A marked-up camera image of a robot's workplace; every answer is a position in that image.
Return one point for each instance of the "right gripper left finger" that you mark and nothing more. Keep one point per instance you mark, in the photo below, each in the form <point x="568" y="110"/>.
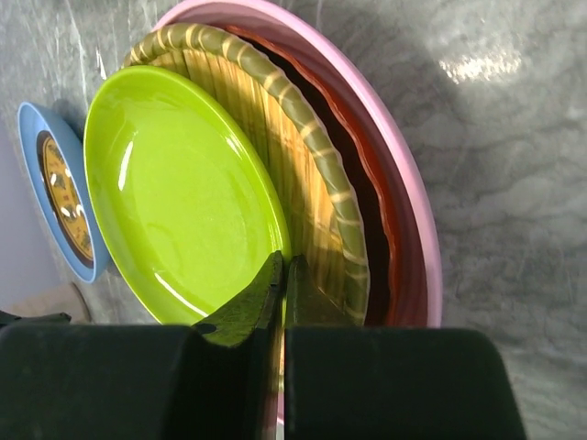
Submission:
<point x="216" y="379"/>

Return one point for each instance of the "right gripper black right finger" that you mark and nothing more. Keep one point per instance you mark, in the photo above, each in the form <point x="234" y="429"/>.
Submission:
<point x="343" y="381"/>

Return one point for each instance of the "green plastic plate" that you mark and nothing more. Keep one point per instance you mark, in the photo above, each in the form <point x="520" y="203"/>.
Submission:
<point x="186" y="208"/>

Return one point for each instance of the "yellow patterned brown-rimmed plate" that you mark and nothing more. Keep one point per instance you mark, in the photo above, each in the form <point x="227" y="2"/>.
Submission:
<point x="64" y="199"/>

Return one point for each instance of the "blue plate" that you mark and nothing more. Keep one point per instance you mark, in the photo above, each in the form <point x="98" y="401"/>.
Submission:
<point x="33" y="118"/>

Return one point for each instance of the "yellow woven plate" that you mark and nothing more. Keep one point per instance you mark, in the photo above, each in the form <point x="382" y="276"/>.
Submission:
<point x="319" y="203"/>

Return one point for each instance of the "dark red scalloped plate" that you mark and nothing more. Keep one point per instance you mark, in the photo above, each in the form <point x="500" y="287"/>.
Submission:
<point x="366" y="174"/>

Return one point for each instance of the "pink plate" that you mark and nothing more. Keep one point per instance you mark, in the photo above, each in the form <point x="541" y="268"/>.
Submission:
<point x="422" y="288"/>

